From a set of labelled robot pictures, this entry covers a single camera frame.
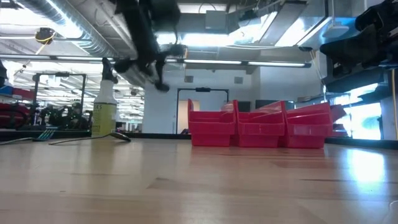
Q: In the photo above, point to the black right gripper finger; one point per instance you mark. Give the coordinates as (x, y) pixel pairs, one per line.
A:
(354, 49)

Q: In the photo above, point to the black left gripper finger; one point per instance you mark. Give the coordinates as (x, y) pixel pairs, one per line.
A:
(124, 66)
(175, 50)

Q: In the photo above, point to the red plastic bin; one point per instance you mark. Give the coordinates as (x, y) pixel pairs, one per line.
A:
(211, 130)
(308, 133)
(261, 132)

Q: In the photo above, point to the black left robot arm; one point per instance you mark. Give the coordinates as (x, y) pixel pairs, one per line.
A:
(140, 21)

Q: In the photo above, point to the white ceiling device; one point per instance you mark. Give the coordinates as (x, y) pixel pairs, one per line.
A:
(335, 31)

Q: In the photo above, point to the grey ceiling box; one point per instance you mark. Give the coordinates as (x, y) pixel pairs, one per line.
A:
(215, 20)

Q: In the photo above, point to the yellow spray bottle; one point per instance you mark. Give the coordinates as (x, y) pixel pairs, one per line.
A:
(104, 118)

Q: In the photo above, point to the horizontal metal bar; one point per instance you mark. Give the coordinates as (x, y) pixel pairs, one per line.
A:
(248, 63)

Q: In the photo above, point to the dark round ceiling fixture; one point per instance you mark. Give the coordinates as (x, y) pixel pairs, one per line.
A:
(45, 35)

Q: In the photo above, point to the iridescent fork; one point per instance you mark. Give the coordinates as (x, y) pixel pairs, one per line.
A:
(46, 135)

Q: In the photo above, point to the grey wall box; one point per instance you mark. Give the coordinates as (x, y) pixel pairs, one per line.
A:
(238, 80)
(188, 79)

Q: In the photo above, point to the black doorway frame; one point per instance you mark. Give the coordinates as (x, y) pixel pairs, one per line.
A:
(202, 90)

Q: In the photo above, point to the silver ventilation duct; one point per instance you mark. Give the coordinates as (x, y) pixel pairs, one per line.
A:
(77, 25)

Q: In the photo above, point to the black rig frame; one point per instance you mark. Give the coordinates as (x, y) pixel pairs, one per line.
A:
(59, 74)

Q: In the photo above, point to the black wall screen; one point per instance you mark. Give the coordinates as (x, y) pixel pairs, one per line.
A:
(244, 105)

